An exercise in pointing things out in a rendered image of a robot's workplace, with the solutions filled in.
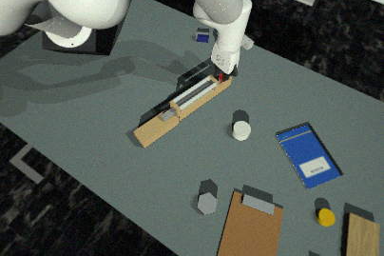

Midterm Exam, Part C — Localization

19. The yellow cylinder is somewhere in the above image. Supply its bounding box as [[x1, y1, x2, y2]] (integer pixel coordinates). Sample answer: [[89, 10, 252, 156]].
[[316, 208, 335, 226]]

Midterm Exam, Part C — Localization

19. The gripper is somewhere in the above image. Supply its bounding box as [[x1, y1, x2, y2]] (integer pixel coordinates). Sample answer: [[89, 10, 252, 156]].
[[211, 40, 240, 82]]

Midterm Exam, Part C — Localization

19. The blue notebook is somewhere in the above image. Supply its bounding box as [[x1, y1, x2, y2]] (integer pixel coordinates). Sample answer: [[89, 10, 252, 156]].
[[277, 124, 344, 189]]

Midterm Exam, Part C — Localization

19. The white cylinder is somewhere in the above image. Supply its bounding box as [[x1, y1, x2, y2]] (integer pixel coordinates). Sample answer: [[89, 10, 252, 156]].
[[232, 121, 251, 141]]

